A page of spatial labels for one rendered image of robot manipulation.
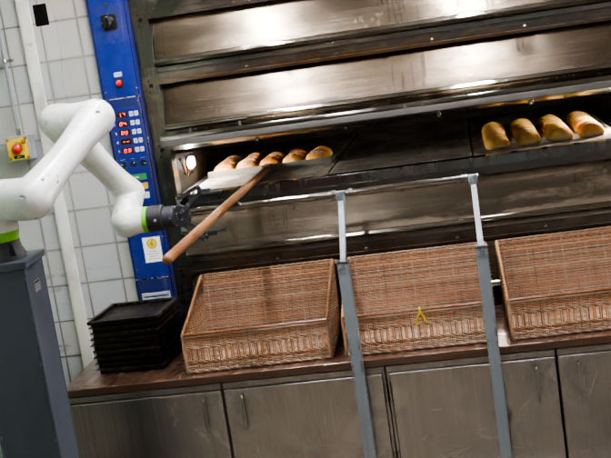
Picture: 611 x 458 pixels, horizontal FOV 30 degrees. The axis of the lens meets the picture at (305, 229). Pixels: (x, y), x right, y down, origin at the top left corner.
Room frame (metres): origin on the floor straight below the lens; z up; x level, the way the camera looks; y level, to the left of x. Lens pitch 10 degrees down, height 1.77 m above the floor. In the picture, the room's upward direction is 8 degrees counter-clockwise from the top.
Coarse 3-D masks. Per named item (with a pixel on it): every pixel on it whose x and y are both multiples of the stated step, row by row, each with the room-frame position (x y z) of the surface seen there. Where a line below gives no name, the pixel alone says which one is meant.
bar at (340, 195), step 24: (336, 192) 4.09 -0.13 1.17; (360, 192) 4.09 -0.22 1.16; (480, 240) 3.84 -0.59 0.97; (336, 264) 3.88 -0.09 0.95; (480, 264) 3.81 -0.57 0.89; (480, 288) 3.81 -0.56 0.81; (360, 360) 3.87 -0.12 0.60; (360, 384) 3.88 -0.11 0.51; (360, 408) 3.88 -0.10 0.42; (504, 408) 3.80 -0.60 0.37; (504, 432) 3.80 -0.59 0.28; (504, 456) 3.81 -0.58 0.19
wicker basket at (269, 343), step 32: (224, 288) 4.50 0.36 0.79; (256, 288) 4.48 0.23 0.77; (320, 288) 4.44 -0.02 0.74; (192, 320) 4.26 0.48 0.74; (224, 320) 4.47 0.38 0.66; (288, 320) 4.42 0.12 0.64; (320, 320) 4.00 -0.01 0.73; (192, 352) 4.18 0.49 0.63; (224, 352) 4.27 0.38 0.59; (256, 352) 4.04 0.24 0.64; (288, 352) 4.02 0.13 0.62; (320, 352) 4.01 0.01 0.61
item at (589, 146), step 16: (560, 144) 4.39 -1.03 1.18; (576, 144) 4.34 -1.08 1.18; (592, 144) 4.33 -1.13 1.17; (608, 144) 4.32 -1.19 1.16; (448, 160) 4.43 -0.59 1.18; (464, 160) 4.40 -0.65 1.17; (480, 160) 4.39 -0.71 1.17; (496, 160) 4.38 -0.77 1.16; (512, 160) 4.37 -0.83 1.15; (528, 160) 4.36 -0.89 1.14; (320, 176) 4.50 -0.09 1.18; (336, 176) 4.48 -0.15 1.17; (352, 176) 4.47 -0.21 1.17; (368, 176) 4.46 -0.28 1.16; (384, 176) 4.45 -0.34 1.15; (400, 176) 4.44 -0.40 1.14; (192, 192) 4.62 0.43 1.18; (224, 192) 4.55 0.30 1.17; (256, 192) 4.53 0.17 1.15; (272, 192) 4.52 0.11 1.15
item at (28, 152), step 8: (16, 136) 4.60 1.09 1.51; (24, 136) 4.59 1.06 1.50; (32, 136) 4.64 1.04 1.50; (8, 144) 4.60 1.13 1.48; (24, 144) 4.59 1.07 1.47; (32, 144) 4.62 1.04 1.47; (8, 152) 4.60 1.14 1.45; (24, 152) 4.59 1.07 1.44; (32, 152) 4.61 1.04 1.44; (16, 160) 4.60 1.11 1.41; (24, 160) 4.60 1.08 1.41
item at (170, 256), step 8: (264, 168) 4.80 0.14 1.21; (256, 176) 4.59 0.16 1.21; (248, 184) 4.40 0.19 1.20; (240, 192) 4.23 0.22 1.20; (232, 200) 4.07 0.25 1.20; (224, 208) 3.92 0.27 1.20; (208, 216) 3.74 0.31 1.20; (216, 216) 3.79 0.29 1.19; (200, 224) 3.60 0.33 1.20; (208, 224) 3.66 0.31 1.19; (192, 232) 3.49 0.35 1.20; (200, 232) 3.54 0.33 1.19; (184, 240) 3.37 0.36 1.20; (192, 240) 3.42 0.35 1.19; (176, 248) 3.26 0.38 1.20; (184, 248) 3.32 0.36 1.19; (168, 256) 3.17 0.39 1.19; (176, 256) 3.23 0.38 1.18
